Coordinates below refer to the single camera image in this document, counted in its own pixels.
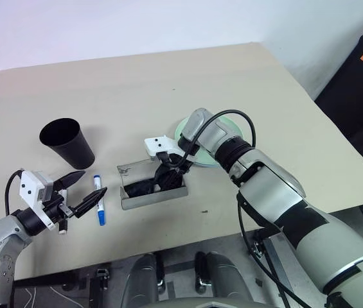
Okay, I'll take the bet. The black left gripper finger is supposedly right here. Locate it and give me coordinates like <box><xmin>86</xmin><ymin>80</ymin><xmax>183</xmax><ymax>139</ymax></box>
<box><xmin>71</xmin><ymin>187</ymin><xmax>109</xmax><ymax>219</ymax></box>
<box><xmin>51</xmin><ymin>171</ymin><xmax>87</xmax><ymax>193</ymax></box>

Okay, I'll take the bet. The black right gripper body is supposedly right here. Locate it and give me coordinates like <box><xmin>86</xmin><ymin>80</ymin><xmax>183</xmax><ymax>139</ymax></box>
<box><xmin>155</xmin><ymin>151</ymin><xmax>192</xmax><ymax>176</ymax></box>

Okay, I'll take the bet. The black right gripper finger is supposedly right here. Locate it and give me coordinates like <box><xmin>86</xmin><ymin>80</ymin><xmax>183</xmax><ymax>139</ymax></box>
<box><xmin>168</xmin><ymin>167</ymin><xmax>186</xmax><ymax>189</ymax></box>
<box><xmin>153</xmin><ymin>163</ymin><xmax>171</xmax><ymax>191</ymax></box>

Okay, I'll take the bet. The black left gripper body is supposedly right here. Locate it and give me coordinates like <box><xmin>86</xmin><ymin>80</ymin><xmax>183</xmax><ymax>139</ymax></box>
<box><xmin>42</xmin><ymin>188</ymin><xmax>75</xmax><ymax>223</ymax></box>

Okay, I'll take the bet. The black cup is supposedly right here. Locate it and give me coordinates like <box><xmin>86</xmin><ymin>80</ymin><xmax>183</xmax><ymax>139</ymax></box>
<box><xmin>39</xmin><ymin>117</ymin><xmax>96</xmax><ymax>171</ymax></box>

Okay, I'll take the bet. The blue and white marker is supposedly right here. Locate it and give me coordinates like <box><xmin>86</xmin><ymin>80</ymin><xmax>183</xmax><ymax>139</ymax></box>
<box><xmin>92</xmin><ymin>175</ymin><xmax>107</xmax><ymax>227</ymax></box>

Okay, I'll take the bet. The metal rectangular tray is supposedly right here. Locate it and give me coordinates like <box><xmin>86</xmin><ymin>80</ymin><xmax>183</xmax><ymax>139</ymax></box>
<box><xmin>116</xmin><ymin>159</ymin><xmax>190</xmax><ymax>211</ymax></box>

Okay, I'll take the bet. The pale green plate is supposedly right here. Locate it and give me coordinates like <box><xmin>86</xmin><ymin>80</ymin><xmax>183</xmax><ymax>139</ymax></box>
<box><xmin>174</xmin><ymin>115</ymin><xmax>245</xmax><ymax>169</ymax></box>

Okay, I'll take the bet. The dark rounded grey shape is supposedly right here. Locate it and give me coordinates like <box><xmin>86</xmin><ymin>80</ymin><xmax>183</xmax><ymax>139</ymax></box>
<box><xmin>119</xmin><ymin>253</ymin><xmax>166</xmax><ymax>308</ymax></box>
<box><xmin>195</xmin><ymin>251</ymin><xmax>253</xmax><ymax>305</ymax></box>

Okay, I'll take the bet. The black bag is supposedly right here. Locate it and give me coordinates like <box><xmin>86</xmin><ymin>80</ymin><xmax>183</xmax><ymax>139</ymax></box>
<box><xmin>314</xmin><ymin>25</ymin><xmax>363</xmax><ymax>158</ymax></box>

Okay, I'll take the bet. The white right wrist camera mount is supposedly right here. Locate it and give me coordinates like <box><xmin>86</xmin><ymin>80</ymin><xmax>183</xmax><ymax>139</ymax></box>
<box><xmin>144</xmin><ymin>135</ymin><xmax>185</xmax><ymax>162</ymax></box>

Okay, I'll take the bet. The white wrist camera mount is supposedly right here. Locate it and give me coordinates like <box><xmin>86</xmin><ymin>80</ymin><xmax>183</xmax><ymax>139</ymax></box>
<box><xmin>144</xmin><ymin>135</ymin><xmax>185</xmax><ymax>162</ymax></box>
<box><xmin>19</xmin><ymin>170</ymin><xmax>57</xmax><ymax>230</ymax></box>

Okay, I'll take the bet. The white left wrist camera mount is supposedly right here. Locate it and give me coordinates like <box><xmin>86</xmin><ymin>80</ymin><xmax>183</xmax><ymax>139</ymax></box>
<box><xmin>19</xmin><ymin>170</ymin><xmax>57</xmax><ymax>230</ymax></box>

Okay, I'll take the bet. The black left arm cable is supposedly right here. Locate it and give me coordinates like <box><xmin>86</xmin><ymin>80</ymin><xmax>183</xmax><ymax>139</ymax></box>
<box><xmin>4</xmin><ymin>169</ymin><xmax>24</xmax><ymax>216</ymax></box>

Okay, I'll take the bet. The black cable under right arm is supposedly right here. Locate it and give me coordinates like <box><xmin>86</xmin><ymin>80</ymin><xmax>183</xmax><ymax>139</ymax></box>
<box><xmin>236</xmin><ymin>191</ymin><xmax>310</xmax><ymax>308</ymax></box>

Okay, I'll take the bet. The grey metal table bracket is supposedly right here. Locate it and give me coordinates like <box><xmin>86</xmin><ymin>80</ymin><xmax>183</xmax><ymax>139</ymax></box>
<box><xmin>252</xmin><ymin>236</ymin><xmax>301</xmax><ymax>298</ymax></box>

